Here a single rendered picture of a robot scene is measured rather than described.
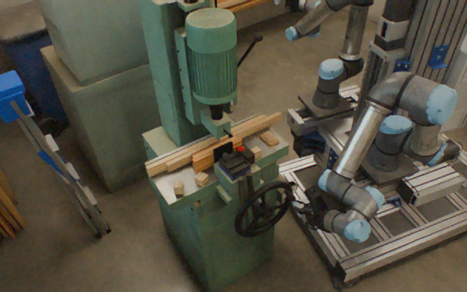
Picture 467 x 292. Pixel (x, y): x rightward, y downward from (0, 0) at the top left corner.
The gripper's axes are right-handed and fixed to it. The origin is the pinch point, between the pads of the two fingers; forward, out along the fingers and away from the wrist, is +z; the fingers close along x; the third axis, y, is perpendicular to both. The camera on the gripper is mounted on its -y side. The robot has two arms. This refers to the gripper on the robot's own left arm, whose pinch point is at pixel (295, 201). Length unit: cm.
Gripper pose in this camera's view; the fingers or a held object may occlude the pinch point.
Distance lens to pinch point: 155.7
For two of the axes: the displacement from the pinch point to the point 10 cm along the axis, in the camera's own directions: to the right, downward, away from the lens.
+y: 3.0, 9.1, 2.7
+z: -4.6, -1.1, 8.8
